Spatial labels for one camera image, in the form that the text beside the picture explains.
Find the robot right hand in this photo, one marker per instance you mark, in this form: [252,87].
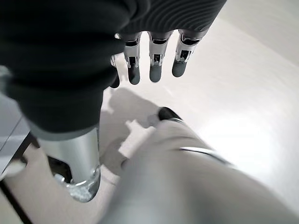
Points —
[58,58]

